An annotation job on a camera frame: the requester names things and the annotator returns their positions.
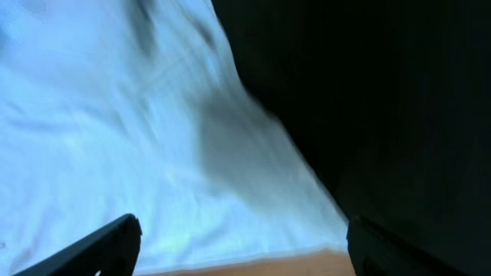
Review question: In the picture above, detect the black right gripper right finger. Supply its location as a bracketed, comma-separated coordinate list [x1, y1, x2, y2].
[347, 216, 460, 276]

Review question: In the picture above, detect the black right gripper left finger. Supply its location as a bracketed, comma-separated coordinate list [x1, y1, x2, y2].
[15, 214, 142, 276]

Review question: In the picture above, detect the light blue printed t-shirt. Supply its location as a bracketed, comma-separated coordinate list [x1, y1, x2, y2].
[1, 0, 348, 275]

